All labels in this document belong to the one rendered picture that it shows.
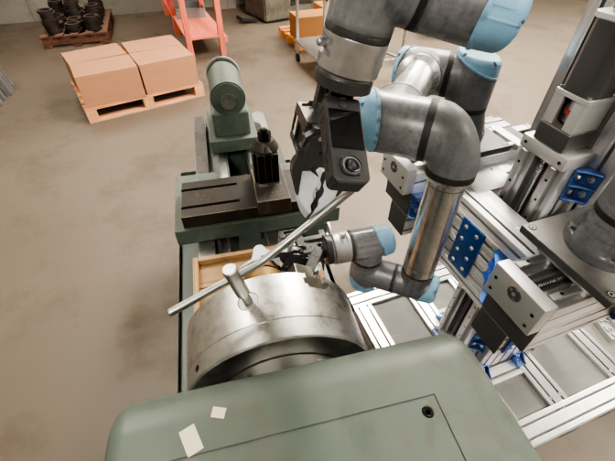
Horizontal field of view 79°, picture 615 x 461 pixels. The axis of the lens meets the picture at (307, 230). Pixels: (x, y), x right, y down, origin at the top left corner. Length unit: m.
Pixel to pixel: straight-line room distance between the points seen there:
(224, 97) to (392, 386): 1.25
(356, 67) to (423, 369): 0.38
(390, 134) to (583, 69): 0.46
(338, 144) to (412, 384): 0.31
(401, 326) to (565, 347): 0.72
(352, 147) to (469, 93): 0.71
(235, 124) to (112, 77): 2.55
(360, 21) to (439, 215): 0.47
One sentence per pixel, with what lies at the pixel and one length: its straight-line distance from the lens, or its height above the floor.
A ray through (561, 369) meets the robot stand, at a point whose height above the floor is 0.21.
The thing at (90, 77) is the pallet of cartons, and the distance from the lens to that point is 4.04.
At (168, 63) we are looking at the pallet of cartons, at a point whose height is 0.39.
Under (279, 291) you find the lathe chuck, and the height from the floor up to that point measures 1.24.
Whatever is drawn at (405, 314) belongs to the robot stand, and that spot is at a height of 0.21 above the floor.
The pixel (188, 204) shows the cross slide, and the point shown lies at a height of 0.97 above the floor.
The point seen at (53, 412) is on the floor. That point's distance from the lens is 2.13.
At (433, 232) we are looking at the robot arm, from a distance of 0.82.
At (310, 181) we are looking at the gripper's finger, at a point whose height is 1.41.
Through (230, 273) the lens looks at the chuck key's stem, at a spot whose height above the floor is 1.32.
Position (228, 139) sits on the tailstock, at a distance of 1.61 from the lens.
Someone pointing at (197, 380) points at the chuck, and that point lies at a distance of 0.62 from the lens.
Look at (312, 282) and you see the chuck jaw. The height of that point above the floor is 1.21.
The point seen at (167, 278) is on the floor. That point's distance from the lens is 2.34.
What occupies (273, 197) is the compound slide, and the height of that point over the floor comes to 1.02.
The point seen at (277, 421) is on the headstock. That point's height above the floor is 1.26.
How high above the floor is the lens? 1.72
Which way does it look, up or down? 44 degrees down
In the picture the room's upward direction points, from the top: 1 degrees clockwise
